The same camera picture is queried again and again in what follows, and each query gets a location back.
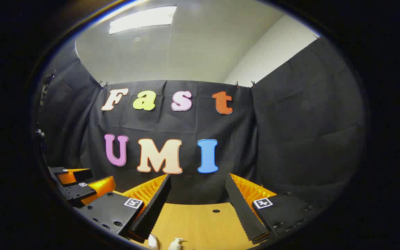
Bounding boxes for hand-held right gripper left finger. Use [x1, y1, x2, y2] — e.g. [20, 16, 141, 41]
[76, 174, 172, 241]

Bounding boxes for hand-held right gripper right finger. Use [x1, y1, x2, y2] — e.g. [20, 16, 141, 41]
[225, 173, 322, 245]

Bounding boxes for white pump bottle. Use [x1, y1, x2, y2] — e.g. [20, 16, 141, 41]
[168, 238, 185, 250]

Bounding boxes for black backdrop cloth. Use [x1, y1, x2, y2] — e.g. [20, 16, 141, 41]
[35, 35, 366, 209]

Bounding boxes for black stand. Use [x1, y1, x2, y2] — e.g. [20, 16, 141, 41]
[34, 71, 56, 143]

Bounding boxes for ceiling light panel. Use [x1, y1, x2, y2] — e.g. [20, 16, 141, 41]
[109, 5, 178, 35]

